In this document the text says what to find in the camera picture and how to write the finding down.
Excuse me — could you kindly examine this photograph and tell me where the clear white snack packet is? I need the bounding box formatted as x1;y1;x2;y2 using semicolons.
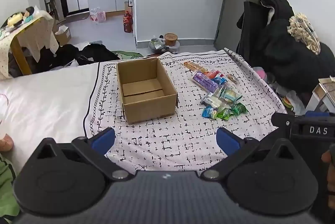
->
201;93;223;107

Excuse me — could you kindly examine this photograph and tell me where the pale green snack packet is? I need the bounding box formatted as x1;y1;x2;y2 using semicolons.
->
220;86;242;102

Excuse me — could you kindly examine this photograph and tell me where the grey door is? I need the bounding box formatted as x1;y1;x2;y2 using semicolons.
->
213;0;295;52

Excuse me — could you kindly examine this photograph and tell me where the black coat pile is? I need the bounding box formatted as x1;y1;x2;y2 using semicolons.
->
236;0;335;95

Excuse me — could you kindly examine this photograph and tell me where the white black patterned cloth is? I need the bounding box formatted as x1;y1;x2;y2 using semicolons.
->
83;49;287;172

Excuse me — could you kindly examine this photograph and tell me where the white box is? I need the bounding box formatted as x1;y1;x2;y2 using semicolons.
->
305;78;335;113

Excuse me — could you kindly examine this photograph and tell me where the clear plastic bag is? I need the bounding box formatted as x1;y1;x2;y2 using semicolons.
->
149;37;168;54

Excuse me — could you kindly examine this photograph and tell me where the purple biscuit packet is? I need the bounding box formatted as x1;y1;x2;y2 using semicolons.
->
192;71;220;93

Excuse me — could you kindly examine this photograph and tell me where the white bed sheet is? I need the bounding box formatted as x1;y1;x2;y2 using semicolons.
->
0;63;101;175

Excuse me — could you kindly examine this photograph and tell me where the red oil bottle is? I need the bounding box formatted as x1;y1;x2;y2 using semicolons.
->
123;11;133;33

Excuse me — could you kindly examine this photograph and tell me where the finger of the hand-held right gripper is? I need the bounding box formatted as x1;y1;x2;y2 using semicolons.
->
271;112;291;133

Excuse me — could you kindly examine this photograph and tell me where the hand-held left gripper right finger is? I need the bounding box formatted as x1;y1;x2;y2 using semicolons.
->
200;127;297;183

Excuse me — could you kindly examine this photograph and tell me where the dark haired doll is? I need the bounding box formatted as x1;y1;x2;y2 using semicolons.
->
22;6;40;23

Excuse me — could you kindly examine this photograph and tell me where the yellow wooden table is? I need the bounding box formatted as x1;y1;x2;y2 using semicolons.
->
10;16;51;75

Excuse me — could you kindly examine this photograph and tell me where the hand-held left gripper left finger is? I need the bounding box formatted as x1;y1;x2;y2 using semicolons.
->
34;128;135;183

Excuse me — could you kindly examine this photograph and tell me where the long orange snack bar packet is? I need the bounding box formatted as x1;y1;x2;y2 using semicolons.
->
183;62;208;73

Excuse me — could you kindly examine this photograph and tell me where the yellow plush toy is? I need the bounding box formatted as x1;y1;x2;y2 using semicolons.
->
6;13;24;28

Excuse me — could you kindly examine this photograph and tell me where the green cloth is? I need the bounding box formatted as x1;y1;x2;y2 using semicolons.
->
0;156;20;222

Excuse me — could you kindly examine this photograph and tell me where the small blue snack packet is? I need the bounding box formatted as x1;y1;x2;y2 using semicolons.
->
211;76;227;86

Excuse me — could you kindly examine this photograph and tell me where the person's right hand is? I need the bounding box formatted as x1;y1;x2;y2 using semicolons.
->
321;144;335;194

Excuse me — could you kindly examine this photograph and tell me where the green floor mat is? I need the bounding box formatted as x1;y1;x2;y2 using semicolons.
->
112;50;144;59

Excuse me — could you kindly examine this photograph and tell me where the cream knit patterned cloth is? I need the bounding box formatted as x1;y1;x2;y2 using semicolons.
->
287;13;321;55

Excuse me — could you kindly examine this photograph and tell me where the black clothing pile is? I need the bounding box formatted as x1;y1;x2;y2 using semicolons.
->
8;44;79;78

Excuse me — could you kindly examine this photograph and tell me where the brown paper tub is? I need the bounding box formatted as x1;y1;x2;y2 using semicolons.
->
164;33;178;47

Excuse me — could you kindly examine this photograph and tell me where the pink water bottle pack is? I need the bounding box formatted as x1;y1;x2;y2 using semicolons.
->
89;7;106;23

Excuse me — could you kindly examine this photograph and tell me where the small open cardboard carton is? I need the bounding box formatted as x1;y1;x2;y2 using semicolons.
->
54;25;72;46

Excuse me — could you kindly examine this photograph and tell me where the black bag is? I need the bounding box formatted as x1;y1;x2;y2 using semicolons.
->
76;43;121;65

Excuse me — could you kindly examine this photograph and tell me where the brown cardboard box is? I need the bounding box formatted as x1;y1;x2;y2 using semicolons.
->
116;57;179;125

